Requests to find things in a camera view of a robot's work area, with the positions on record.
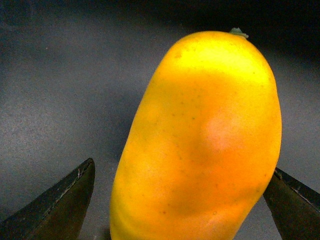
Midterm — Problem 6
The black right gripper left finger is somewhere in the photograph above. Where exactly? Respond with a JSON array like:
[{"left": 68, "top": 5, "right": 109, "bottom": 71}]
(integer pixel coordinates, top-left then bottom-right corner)
[{"left": 0, "top": 158, "right": 96, "bottom": 240}]

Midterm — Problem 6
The yellow mango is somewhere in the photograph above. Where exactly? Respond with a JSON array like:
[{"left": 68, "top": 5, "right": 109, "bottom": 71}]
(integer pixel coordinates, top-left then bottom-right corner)
[{"left": 110, "top": 28, "right": 282, "bottom": 240}]

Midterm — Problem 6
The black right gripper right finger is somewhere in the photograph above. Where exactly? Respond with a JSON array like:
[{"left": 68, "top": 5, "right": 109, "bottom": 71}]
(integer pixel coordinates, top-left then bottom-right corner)
[{"left": 263, "top": 168, "right": 320, "bottom": 240}]

